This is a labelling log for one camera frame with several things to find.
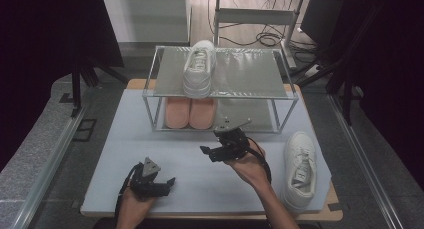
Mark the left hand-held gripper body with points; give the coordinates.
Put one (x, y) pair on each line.
(143, 182)

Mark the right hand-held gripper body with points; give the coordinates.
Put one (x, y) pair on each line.
(235, 142)

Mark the pink slipper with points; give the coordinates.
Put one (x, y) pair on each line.
(202, 113)
(177, 112)

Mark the white sneaker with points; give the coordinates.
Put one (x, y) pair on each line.
(199, 72)
(300, 175)

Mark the metal shoe rack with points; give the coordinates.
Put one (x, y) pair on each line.
(253, 72)

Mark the person's right hand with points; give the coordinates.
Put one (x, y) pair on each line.
(250, 167)

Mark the person's left hand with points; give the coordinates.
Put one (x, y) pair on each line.
(131, 210)

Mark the light blue table mat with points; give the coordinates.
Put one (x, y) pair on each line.
(186, 195)

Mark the white power strip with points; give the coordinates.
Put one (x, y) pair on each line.
(314, 70)

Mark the black metal stand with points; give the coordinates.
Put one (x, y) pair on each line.
(77, 85)
(346, 89)

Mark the grey cabinet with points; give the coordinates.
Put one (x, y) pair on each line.
(146, 19)

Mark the aluminium rail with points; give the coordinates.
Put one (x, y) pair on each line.
(366, 169)
(43, 175)

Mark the white metal desk frame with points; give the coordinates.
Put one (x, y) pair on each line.
(256, 16)

